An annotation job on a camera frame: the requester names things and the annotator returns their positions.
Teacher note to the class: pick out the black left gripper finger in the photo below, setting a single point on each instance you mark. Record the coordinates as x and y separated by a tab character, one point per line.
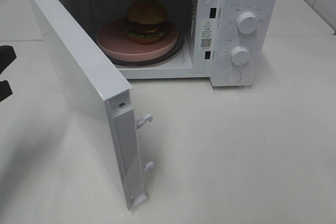
5	90
7	56

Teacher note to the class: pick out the white microwave door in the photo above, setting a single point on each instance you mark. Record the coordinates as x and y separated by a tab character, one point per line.
100	97

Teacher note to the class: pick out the pink round plate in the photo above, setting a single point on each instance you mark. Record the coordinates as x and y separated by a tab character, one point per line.
119	42

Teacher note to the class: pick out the burger with brown bun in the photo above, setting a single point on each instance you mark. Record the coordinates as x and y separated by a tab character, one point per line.
146	21

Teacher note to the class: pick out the round white door button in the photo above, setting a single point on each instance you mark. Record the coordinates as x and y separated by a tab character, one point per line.
234	76

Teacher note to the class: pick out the glass microwave turntable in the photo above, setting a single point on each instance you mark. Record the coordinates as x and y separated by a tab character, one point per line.
172	53

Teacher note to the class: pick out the white microwave oven body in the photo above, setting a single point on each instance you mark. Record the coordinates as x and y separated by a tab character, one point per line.
209	30

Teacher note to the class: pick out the lower white control knob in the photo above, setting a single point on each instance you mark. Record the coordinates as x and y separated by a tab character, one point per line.
239	55

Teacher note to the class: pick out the white control knob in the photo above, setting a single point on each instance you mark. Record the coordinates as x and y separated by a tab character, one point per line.
247	22
239	55

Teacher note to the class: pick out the upper white control knob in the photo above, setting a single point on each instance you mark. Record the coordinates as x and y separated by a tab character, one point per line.
247	22

